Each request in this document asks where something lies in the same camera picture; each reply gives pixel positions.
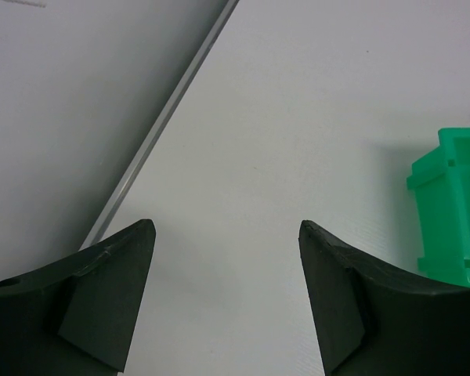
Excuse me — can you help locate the green plastic bin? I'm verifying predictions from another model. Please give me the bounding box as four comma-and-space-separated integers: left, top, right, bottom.
407, 128, 470, 287

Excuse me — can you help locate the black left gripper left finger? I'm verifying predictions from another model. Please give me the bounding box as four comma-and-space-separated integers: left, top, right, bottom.
0, 219, 156, 375

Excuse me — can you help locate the aluminium frame rail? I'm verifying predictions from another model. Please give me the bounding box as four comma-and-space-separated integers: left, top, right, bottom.
80, 0, 238, 250

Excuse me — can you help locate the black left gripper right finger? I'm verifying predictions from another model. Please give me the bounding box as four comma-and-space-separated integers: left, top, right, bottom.
298, 220, 470, 375

